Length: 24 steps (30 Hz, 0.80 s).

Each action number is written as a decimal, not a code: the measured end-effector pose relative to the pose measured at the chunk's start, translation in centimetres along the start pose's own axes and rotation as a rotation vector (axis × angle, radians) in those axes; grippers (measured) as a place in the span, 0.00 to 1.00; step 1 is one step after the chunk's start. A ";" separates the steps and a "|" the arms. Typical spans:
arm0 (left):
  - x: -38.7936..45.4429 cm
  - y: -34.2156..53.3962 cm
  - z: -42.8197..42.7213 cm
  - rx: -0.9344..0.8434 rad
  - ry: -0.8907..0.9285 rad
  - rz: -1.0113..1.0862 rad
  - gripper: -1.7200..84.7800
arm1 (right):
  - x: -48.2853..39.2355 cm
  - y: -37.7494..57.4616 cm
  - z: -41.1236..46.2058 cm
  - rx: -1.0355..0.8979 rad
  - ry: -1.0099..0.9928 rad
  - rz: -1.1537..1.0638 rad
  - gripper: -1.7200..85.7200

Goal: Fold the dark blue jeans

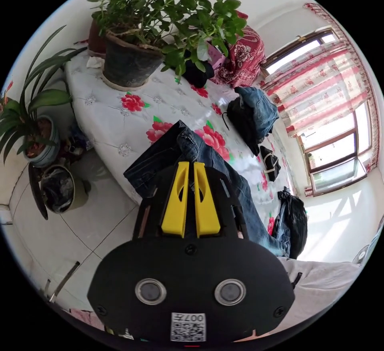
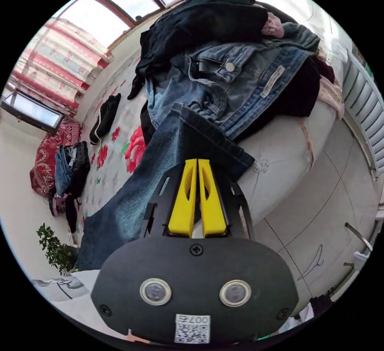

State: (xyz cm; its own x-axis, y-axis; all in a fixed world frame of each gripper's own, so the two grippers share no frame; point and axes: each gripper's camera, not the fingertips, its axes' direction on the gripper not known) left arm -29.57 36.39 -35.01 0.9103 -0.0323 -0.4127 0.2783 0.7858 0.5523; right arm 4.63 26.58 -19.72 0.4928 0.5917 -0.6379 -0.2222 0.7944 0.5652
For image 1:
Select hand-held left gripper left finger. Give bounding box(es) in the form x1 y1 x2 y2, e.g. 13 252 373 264
161 161 190 235

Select red flowered folded quilt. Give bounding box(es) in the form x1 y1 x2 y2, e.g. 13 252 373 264
209 10 267 88

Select sheer curtain with red flowers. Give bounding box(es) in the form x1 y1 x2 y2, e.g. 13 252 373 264
259 2 381 175

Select bed with white flowered sheet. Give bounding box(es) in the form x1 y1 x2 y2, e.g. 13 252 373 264
64 47 302 257

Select black plastic bag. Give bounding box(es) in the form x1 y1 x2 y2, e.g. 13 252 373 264
276 187 309 260

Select pile of clothes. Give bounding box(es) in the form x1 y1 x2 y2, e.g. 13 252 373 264
226 86 280 157

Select window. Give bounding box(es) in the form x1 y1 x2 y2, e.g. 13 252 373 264
260 28 374 198

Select round pot with black bag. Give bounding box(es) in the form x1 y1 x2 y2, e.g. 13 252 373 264
28 163 92 221

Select person's body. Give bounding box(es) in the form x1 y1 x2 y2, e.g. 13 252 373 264
277 256 364 338

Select dark blue jeans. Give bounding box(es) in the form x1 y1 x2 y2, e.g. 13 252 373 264
123 120 291 258

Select black bundle with white strap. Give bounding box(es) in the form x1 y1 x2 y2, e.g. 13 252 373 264
259 145 282 182

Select pink box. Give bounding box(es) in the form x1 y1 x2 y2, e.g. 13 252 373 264
206 44 226 70

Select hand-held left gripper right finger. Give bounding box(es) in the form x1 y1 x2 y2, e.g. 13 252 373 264
193 162 223 236

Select dark red pot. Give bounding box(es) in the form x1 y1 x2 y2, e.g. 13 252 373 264
87 19 108 59

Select bushy green plant in dark pot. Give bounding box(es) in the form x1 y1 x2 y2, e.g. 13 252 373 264
86 0 248 91

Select long-leaved plant in glazed pot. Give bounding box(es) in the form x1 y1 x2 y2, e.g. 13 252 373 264
0 25 88 169

